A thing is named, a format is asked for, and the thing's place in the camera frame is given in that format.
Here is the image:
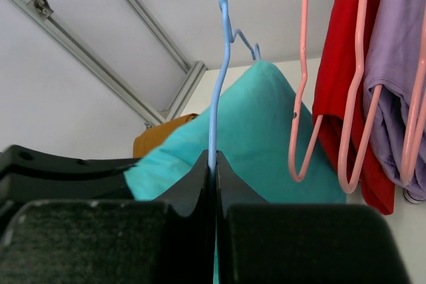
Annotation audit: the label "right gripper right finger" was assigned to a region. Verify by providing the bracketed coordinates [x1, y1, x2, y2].
[216, 154, 410, 283]

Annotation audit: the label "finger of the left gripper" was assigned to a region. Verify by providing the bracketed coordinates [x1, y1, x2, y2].
[1, 145, 138, 224]

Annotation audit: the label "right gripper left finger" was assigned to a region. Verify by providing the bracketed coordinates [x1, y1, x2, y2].
[1, 153, 210, 283]

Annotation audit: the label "brown trousers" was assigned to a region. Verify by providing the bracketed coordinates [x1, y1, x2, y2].
[132, 113, 198, 158]

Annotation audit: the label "teal trousers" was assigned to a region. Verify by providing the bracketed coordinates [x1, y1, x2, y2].
[124, 59, 347, 284]

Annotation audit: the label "pink hanger of yellow trousers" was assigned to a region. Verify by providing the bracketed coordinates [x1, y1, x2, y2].
[399, 24, 426, 185]

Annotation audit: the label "blue hanger of teal trousers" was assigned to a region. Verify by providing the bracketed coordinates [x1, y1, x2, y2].
[208, 0, 261, 173]

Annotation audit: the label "pink hanger of red trousers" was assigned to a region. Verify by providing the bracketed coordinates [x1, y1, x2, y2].
[288, 0, 323, 182]

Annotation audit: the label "pink hanger of lilac trousers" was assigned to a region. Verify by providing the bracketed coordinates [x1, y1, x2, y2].
[337, 0, 381, 194]

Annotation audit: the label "red trousers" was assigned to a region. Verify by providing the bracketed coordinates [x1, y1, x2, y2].
[312, 0, 395, 215]

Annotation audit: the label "lilac trousers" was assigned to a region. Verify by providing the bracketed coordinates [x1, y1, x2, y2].
[363, 0, 425, 185]

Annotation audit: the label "aluminium frame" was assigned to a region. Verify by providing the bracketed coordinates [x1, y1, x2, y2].
[9, 0, 206, 125]

